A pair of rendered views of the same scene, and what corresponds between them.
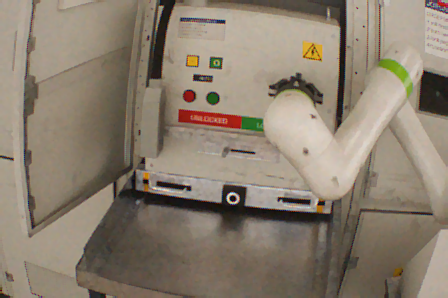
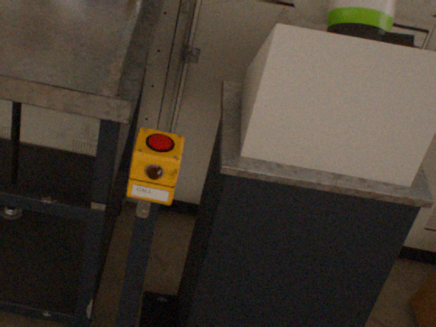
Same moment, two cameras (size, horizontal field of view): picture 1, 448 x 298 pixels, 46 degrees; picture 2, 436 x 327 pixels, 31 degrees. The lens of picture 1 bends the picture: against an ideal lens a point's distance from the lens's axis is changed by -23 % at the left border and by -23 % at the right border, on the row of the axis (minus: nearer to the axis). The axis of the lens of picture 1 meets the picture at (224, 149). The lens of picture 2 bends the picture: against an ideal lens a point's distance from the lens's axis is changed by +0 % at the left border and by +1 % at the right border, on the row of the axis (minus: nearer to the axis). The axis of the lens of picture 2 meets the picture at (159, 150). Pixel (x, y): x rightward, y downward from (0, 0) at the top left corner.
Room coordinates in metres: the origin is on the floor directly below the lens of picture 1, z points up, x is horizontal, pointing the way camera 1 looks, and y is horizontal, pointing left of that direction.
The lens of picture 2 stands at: (-0.18, -0.21, 1.67)
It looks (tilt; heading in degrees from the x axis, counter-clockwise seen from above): 37 degrees down; 354
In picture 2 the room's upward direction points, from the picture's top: 11 degrees clockwise
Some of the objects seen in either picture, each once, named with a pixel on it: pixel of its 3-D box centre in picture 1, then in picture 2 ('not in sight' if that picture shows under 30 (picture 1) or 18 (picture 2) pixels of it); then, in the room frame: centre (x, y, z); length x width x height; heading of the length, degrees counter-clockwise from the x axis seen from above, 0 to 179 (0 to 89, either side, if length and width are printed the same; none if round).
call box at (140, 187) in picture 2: not in sight; (156, 166); (0.87, -0.33, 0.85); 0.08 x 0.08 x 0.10; 83
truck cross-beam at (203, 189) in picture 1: (235, 190); not in sight; (1.61, -0.04, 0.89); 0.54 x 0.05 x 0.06; 83
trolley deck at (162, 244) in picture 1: (223, 243); (22, 5); (1.44, -0.02, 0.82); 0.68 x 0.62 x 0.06; 173
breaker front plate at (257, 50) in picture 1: (243, 98); not in sight; (1.60, -0.04, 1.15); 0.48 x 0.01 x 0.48; 83
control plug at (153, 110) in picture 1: (153, 119); not in sight; (1.55, 0.18, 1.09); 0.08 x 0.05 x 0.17; 173
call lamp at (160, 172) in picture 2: not in sight; (153, 174); (0.82, -0.32, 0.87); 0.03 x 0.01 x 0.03; 83
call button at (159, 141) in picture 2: not in sight; (159, 144); (0.87, -0.33, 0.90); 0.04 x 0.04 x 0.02
